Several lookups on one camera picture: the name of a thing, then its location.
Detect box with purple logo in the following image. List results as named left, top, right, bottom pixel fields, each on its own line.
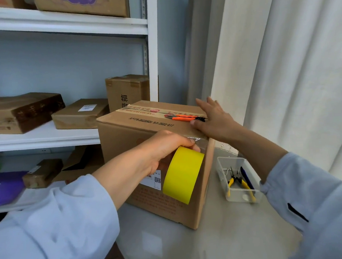
left=33, top=0, right=131, bottom=24

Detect person's right forearm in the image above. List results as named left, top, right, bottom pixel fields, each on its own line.
left=232, top=117, right=342, bottom=259

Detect dark brown flat box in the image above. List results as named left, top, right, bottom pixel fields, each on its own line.
left=0, top=90, right=67, bottom=136

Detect person's left forearm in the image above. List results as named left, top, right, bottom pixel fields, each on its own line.
left=0, top=146, right=162, bottom=259

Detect box with red tape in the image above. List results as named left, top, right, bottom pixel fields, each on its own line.
left=0, top=0, right=36, bottom=12

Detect clear plastic container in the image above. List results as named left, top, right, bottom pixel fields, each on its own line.
left=215, top=154, right=264, bottom=206

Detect white curtain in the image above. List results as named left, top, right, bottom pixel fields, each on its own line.
left=179, top=0, right=342, bottom=200

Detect small taped brown parcel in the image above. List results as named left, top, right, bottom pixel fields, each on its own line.
left=21, top=158, right=65, bottom=190

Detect white metal shelf unit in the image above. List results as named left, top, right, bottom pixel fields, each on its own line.
left=0, top=0, right=172, bottom=213

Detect yellow handled pliers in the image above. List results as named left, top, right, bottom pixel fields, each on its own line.
left=225, top=166, right=257, bottom=204

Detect open cardboard box red print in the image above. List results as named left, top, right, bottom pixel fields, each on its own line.
left=51, top=144, right=106, bottom=183

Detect person's right hand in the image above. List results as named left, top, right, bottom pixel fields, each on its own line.
left=188, top=94, right=244, bottom=146

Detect upright small cardboard box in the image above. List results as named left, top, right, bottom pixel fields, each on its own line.
left=105, top=72, right=161, bottom=113

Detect brown cardboard box red print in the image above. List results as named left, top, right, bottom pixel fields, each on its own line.
left=95, top=95, right=222, bottom=237

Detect orange thread snips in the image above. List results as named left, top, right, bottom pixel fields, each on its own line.
left=164, top=111, right=207, bottom=125

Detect flat brown box white label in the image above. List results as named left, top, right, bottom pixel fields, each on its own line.
left=50, top=97, right=111, bottom=132

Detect yellow tape roll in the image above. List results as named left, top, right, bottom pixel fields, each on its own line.
left=159, top=136, right=213, bottom=207

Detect person's left hand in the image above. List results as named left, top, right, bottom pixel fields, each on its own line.
left=136, top=127, right=202, bottom=176

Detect blue handled tool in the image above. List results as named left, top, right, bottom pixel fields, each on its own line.
left=240, top=165, right=255, bottom=191

